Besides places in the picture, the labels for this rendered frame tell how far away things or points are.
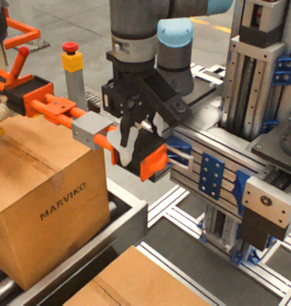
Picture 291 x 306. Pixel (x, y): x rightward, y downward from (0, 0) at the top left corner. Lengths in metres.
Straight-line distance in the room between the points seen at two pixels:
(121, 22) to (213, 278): 1.39
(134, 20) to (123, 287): 0.97
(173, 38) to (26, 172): 0.60
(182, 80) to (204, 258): 0.90
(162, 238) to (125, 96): 1.31
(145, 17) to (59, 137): 0.77
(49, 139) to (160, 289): 0.62
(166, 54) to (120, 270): 0.75
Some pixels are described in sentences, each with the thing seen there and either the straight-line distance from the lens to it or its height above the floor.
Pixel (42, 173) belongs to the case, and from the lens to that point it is 1.18.
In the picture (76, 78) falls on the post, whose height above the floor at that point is 0.89.
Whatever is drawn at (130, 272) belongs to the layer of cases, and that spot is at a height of 0.54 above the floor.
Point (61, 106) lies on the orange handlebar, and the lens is 0.90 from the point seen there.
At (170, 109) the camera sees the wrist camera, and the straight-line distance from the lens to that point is 0.64.
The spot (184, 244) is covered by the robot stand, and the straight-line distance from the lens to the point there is 1.90.
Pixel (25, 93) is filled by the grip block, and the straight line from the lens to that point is 0.96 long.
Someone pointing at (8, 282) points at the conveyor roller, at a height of 0.55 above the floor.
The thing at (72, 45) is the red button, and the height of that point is 1.04.
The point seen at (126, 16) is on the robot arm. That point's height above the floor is 1.51.
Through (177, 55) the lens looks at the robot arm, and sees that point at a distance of 1.26.
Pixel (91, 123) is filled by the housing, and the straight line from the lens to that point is 0.82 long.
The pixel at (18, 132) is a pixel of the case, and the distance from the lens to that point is 1.36.
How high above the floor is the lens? 1.71
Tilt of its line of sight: 39 degrees down
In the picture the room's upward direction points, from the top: straight up
